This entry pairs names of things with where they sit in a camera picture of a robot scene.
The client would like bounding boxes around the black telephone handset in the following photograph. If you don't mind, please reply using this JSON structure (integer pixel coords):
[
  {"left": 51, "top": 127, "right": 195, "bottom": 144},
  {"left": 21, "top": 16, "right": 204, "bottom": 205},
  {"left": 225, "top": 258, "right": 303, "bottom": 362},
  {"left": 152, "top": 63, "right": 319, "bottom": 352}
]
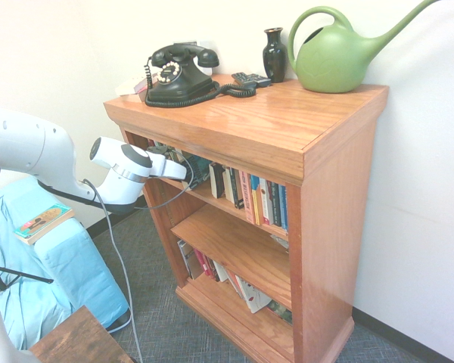
[{"left": 151, "top": 42, "right": 220, "bottom": 70}]

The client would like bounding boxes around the wooden bookshelf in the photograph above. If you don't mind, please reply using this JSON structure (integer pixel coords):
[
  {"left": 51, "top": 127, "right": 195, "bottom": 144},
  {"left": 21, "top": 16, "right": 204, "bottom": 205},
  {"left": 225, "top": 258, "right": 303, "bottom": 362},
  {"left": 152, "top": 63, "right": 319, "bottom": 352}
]
[{"left": 103, "top": 73, "right": 390, "bottom": 363}]

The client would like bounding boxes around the black rotary telephone base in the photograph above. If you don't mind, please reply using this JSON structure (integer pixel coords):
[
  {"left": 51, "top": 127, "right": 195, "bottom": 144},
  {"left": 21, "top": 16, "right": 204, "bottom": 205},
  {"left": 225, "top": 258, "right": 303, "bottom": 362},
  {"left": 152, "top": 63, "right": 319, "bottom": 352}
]
[{"left": 147, "top": 60, "right": 218, "bottom": 101}]

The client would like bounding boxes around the dark green flat book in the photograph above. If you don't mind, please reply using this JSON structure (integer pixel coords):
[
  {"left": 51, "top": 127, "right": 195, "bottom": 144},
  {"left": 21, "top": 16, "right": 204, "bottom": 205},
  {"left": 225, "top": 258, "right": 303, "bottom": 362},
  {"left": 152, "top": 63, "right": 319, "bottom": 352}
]
[{"left": 266, "top": 299, "right": 294, "bottom": 327}]

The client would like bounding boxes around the teal and orange paperback book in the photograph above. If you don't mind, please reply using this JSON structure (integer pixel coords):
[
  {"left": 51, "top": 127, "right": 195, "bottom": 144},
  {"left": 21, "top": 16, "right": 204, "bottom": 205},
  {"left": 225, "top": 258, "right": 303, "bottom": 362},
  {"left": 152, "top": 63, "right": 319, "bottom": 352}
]
[{"left": 14, "top": 203, "right": 76, "bottom": 247}]

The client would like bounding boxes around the black remote control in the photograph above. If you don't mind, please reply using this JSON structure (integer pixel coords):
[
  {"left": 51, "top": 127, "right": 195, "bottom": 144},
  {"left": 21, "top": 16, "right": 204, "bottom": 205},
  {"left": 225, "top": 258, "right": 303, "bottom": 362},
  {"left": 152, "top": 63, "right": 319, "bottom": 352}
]
[
  {"left": 246, "top": 73, "right": 272, "bottom": 88},
  {"left": 231, "top": 71, "right": 259, "bottom": 86}
]

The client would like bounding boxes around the black tripod stand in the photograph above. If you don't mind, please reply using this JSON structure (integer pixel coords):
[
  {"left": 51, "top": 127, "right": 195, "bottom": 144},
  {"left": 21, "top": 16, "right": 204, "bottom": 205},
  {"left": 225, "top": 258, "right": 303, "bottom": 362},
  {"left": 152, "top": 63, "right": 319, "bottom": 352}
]
[{"left": 0, "top": 262, "right": 55, "bottom": 298}]

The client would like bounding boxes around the black spine book white text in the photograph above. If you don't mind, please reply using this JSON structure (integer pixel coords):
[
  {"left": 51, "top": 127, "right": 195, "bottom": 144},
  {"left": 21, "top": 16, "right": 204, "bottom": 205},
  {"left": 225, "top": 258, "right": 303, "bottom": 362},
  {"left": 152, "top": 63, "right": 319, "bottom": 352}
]
[{"left": 229, "top": 168, "right": 245, "bottom": 210}]

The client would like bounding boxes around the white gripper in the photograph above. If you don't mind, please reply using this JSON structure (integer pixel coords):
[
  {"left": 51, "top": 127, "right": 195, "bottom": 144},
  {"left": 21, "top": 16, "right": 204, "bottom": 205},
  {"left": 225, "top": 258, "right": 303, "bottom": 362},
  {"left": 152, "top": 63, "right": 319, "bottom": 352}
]
[{"left": 147, "top": 148, "right": 197, "bottom": 188}]

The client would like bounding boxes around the black glossy vase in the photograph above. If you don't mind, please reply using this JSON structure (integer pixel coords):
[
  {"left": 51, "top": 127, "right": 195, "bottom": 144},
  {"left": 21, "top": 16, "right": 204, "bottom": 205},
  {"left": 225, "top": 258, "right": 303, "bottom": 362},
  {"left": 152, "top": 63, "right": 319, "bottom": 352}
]
[{"left": 263, "top": 27, "right": 288, "bottom": 84}]

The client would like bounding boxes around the black rotary telephone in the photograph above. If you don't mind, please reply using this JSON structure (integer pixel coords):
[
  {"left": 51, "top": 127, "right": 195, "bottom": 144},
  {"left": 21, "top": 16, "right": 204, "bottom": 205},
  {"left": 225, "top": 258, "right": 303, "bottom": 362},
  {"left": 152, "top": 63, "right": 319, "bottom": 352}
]
[{"left": 143, "top": 55, "right": 258, "bottom": 110}]

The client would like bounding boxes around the plain white book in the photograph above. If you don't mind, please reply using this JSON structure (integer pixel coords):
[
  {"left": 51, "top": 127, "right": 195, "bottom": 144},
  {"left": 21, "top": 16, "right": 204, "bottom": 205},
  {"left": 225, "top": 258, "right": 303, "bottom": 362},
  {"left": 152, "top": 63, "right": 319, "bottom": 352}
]
[{"left": 212, "top": 259, "right": 230, "bottom": 284}]

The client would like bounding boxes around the small grey patterned item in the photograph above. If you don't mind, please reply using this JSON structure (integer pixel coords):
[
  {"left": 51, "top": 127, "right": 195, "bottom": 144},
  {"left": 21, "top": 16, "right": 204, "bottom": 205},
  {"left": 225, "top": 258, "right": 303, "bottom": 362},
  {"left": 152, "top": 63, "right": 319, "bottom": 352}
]
[{"left": 269, "top": 233, "right": 290, "bottom": 251}]

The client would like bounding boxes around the white book with red figures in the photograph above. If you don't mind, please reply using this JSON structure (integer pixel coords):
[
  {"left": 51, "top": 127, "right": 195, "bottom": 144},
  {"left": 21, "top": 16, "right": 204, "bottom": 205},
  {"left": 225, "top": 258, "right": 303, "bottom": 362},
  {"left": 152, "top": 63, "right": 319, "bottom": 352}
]
[{"left": 234, "top": 275, "right": 274, "bottom": 315}]

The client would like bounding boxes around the dark maroon spine book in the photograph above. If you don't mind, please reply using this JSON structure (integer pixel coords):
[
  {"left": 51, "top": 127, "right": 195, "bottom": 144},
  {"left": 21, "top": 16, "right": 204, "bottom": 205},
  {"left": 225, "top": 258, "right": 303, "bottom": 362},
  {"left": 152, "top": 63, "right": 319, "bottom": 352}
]
[{"left": 204, "top": 255, "right": 221, "bottom": 283}]

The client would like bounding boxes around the white and red spine book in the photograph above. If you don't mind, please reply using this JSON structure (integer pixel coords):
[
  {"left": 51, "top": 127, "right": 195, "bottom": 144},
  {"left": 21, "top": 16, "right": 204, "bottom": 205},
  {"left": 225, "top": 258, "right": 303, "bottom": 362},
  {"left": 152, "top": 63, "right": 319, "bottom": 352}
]
[{"left": 258, "top": 178, "right": 274, "bottom": 227}]

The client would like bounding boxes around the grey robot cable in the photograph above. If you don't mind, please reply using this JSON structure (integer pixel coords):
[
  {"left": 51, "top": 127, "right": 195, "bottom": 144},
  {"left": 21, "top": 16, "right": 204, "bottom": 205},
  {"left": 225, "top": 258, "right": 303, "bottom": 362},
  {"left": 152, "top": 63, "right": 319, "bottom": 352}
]
[{"left": 82, "top": 178, "right": 145, "bottom": 363}]

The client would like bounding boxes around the grey and white cover book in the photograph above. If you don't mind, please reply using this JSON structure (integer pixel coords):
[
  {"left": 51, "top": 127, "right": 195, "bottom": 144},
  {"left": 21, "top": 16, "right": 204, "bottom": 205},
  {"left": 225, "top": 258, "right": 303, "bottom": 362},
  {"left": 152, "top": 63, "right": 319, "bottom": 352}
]
[{"left": 176, "top": 238, "right": 206, "bottom": 281}]

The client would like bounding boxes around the Darwin's Radio paperback book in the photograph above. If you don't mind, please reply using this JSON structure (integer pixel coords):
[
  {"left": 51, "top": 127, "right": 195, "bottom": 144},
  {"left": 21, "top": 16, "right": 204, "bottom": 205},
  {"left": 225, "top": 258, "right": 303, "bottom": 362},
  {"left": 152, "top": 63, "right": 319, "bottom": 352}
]
[{"left": 187, "top": 154, "right": 214, "bottom": 188}]

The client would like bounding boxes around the salmon pink spine book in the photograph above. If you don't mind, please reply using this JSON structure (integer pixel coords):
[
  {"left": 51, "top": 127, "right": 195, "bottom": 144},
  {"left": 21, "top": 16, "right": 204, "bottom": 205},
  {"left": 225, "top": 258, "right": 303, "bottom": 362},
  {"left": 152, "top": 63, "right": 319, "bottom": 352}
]
[{"left": 238, "top": 170, "right": 256, "bottom": 225}]

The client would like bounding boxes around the dark brown wooden table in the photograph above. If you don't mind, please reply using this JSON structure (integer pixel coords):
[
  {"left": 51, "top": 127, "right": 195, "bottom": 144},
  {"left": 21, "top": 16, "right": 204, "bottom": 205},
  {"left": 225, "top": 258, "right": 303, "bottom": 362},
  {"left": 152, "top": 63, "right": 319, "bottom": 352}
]
[{"left": 28, "top": 305, "right": 135, "bottom": 363}]

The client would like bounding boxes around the white paperback book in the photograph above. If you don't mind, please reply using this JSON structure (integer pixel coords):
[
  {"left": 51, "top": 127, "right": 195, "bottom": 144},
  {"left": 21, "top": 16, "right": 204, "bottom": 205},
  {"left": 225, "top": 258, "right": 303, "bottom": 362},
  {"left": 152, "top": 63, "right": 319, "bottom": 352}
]
[{"left": 115, "top": 75, "right": 149, "bottom": 97}]

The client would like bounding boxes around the thick black spine book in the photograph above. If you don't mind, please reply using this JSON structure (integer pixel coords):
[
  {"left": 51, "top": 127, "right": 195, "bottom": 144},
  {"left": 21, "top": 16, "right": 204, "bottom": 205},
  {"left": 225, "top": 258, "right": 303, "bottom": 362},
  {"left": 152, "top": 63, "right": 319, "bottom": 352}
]
[{"left": 208, "top": 162, "right": 226, "bottom": 200}]

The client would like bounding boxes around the pink-edged paperback book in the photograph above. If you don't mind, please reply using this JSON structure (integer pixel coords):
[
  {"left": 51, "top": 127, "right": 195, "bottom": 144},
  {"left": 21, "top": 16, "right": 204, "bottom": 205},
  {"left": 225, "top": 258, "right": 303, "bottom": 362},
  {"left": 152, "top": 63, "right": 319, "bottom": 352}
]
[{"left": 132, "top": 70, "right": 160, "bottom": 95}]

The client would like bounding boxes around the blue and yellow spine book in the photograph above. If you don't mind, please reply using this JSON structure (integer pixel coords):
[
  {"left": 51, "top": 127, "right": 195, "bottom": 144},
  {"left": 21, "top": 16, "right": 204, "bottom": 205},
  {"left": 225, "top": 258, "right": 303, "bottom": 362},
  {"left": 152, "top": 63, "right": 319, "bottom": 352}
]
[{"left": 249, "top": 174, "right": 264, "bottom": 226}]

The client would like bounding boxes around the green plastic watering can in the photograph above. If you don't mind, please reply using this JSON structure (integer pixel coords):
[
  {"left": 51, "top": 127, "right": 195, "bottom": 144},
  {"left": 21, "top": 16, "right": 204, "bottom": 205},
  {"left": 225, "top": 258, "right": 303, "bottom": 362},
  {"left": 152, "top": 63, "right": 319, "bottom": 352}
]
[{"left": 287, "top": 0, "right": 446, "bottom": 95}]

